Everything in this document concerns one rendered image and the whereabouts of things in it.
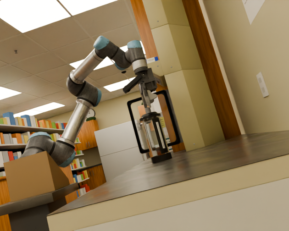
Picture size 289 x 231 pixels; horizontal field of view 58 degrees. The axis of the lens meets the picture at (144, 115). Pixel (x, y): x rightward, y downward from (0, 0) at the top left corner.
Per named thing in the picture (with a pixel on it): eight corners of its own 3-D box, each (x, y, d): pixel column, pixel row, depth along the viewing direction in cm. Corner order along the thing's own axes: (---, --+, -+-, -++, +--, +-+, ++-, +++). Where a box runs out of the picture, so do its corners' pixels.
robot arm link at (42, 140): (19, 156, 141) (26, 138, 151) (42, 165, 147) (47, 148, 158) (30, 142, 136) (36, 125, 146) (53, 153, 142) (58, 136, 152)
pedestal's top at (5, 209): (-14, 219, 116) (-15, 210, 117) (25, 203, 148) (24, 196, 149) (53, 201, 114) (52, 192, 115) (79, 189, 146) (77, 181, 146)
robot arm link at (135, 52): (134, 46, 141) (143, 39, 135) (139, 65, 140) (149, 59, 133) (122, 46, 136) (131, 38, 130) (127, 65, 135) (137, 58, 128)
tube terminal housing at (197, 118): (221, 140, 179) (189, 36, 189) (229, 140, 147) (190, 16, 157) (185, 149, 182) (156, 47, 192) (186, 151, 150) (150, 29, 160)
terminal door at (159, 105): (181, 143, 182) (165, 89, 187) (140, 154, 188) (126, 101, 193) (181, 143, 182) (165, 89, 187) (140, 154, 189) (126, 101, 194)
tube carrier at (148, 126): (174, 155, 123) (161, 112, 125) (152, 161, 121) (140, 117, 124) (169, 155, 133) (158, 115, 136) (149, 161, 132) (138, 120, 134)
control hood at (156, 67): (167, 85, 188) (163, 73, 189) (163, 75, 156) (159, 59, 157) (152, 90, 189) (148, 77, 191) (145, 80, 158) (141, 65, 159)
